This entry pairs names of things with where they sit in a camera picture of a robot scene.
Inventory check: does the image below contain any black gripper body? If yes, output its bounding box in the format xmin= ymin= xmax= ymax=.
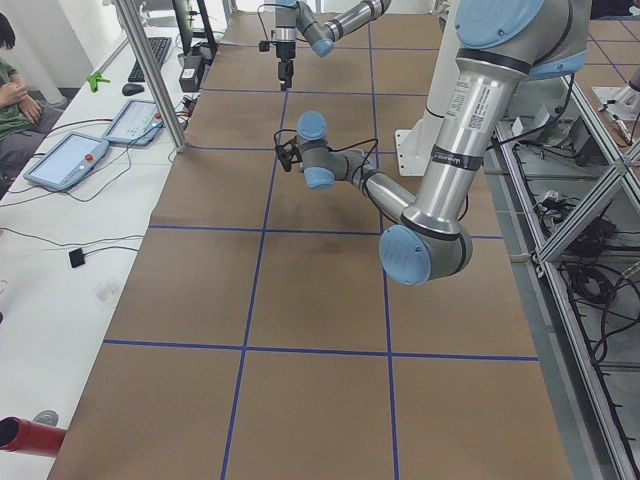
xmin=258 ymin=40 xmax=296 ymax=91
xmin=274 ymin=140 xmax=302 ymax=172

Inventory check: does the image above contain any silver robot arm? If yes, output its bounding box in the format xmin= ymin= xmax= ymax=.
xmin=258 ymin=0 xmax=391 ymax=91
xmin=275 ymin=1 xmax=592 ymax=285

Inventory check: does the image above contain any black box white label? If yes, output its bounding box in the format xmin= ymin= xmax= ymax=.
xmin=178 ymin=44 xmax=213 ymax=93

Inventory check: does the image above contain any black monitor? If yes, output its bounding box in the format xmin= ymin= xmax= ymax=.
xmin=172 ymin=0 xmax=218 ymax=60

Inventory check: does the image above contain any black keyboard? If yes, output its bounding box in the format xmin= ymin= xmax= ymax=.
xmin=127 ymin=36 xmax=173 ymax=83

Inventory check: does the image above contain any front teach pendant tablet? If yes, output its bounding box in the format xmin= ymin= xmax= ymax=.
xmin=102 ymin=99 xmax=163 ymax=146

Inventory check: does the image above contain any teach pendant tablet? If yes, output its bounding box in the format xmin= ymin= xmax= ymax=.
xmin=102 ymin=99 xmax=163 ymax=146
xmin=23 ymin=132 xmax=109 ymax=191

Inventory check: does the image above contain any black computer mouse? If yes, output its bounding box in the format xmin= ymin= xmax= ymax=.
xmin=121 ymin=83 xmax=144 ymax=97

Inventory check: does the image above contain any green clamp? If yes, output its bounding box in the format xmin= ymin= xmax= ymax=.
xmin=87 ymin=71 xmax=110 ymax=93

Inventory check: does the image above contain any rear teach pendant tablet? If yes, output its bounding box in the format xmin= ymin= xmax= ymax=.
xmin=23 ymin=132 xmax=109 ymax=191

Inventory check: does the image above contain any small black square pad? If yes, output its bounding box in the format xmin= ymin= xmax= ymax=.
xmin=68 ymin=248 xmax=87 ymax=269

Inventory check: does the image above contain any person in green shirt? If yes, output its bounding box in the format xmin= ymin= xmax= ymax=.
xmin=0 ymin=13 xmax=64 ymax=196

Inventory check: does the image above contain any red cylinder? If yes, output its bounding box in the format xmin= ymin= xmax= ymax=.
xmin=1 ymin=417 xmax=66 ymax=458

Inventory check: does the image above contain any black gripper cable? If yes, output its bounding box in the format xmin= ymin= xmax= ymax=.
xmin=272 ymin=129 xmax=386 ymax=221
xmin=257 ymin=2 xmax=279 ymax=44

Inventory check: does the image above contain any aluminium frame post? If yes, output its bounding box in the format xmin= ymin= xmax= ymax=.
xmin=114 ymin=0 xmax=187 ymax=153

